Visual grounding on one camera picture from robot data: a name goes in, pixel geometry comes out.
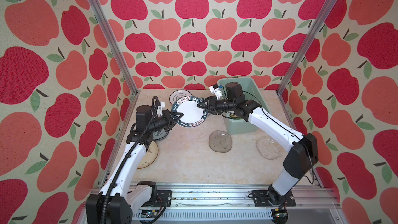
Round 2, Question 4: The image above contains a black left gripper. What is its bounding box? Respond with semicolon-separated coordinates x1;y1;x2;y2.
148;110;183;133

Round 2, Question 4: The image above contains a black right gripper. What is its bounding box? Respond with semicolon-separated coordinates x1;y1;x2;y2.
195;94;236;115

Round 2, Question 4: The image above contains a green rim plate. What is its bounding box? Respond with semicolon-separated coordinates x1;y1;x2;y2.
171;96;208;128

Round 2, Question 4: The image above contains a white plate dark red-green rim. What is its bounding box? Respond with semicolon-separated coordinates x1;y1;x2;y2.
228;111;239;119

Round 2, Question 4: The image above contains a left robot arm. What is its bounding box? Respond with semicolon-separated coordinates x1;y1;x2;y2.
86;97;184;224

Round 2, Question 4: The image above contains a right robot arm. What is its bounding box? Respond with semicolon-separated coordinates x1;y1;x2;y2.
197;82;319;206

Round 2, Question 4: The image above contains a mint green plastic bin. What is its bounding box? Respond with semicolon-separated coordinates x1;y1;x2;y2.
217;77;272;135

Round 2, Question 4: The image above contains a white plate blue rim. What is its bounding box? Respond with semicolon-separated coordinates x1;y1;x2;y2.
169;89;192;105

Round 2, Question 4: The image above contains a blue floral patterned plate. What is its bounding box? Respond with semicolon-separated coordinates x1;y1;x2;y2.
153;130;169;142

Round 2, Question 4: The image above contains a clear glass square plate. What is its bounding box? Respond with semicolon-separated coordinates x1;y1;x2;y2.
208;131;233;153

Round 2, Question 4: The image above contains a cream plate brown rim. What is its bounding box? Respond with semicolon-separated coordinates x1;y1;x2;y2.
137;142;159;169

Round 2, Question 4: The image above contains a clear glass round plate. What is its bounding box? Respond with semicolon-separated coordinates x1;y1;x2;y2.
256;138;284;160

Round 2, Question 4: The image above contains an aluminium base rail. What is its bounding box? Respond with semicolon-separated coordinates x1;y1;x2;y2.
77;183;346;224

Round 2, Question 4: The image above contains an aluminium corner post left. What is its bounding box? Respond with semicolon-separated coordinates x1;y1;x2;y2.
88;0;138;96

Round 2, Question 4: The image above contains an aluminium corner post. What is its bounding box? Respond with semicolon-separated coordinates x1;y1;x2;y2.
276;0;337;97
88;0;138;96

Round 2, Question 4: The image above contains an aluminium corner post right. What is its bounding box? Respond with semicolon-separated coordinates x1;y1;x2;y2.
276;0;337;97

